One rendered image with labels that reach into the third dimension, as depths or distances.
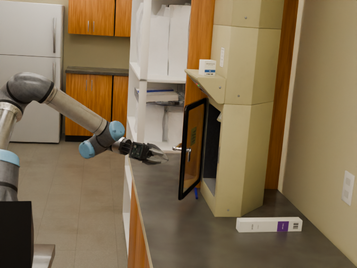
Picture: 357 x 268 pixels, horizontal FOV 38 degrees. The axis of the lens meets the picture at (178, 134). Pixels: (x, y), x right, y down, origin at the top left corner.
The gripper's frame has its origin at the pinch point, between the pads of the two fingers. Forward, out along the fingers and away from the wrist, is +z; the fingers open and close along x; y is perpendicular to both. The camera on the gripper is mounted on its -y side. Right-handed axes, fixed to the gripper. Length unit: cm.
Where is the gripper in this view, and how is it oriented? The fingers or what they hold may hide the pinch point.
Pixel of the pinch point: (166, 159)
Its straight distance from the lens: 219.5
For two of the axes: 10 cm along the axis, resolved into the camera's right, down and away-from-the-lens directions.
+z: 8.6, 2.5, -4.4
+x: 2.7, -9.6, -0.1
